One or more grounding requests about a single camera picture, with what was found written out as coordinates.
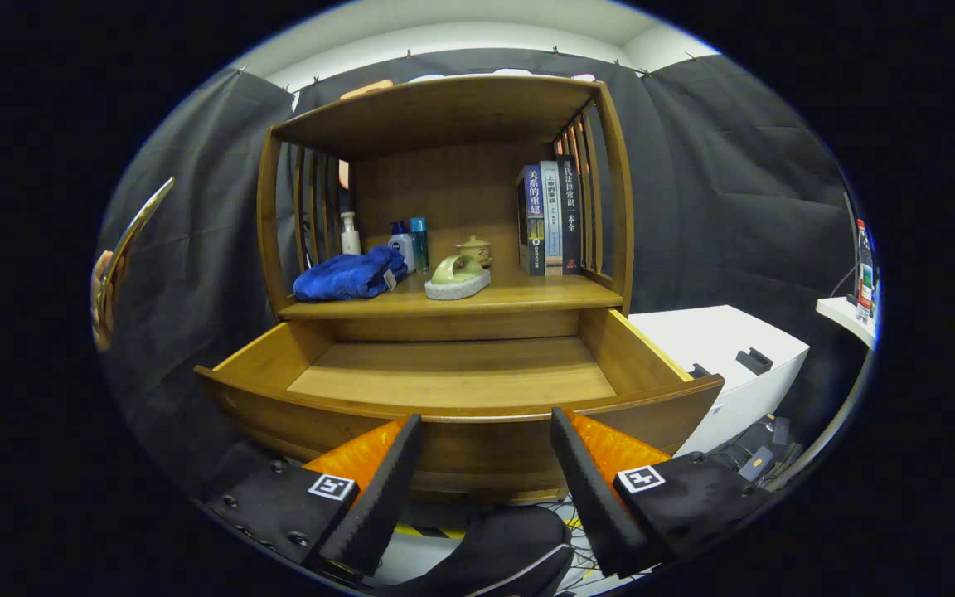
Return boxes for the white desk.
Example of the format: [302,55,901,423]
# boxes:
[776,296,878,494]

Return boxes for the green handled sponge brush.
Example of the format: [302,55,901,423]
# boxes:
[424,254,492,301]

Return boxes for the black floor cables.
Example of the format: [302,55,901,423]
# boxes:
[552,493,603,581]

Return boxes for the white box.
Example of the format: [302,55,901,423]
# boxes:
[627,304,810,457]

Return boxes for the wooden drawer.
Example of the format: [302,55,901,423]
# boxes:
[194,307,725,505]

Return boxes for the person's black shoe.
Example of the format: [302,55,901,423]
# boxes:
[378,506,574,597]

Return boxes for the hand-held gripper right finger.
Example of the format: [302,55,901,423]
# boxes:
[549,406,777,580]

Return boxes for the white bottle blue cap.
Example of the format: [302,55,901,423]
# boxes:
[388,221,416,274]

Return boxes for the beige lidded teacup with saucer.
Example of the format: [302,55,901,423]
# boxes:
[456,235,493,269]

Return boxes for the blue spine book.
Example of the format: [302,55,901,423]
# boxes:
[516,165,546,277]

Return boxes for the light grey spine book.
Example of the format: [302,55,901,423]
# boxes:
[539,160,564,277]

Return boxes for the black backdrop cloth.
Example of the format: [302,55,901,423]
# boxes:
[96,48,868,498]

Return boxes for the wooden countertop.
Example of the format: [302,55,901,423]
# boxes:
[277,267,623,322]

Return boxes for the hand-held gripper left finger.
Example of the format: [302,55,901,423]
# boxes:
[204,413,425,577]

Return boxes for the blue towel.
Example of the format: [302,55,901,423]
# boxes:
[293,245,408,302]

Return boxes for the black computer equipment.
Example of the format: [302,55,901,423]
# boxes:
[710,415,802,483]

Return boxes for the black spine book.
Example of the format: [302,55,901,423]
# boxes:
[556,154,583,276]

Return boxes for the yellow black floor tape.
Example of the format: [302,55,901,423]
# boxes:
[395,522,470,540]

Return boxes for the wooden cabinet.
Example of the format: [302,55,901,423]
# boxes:
[256,75,636,341]

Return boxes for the red label water bottle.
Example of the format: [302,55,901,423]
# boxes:
[855,219,875,316]

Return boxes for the curved golden wooden strip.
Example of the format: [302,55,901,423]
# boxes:
[92,176,177,353]

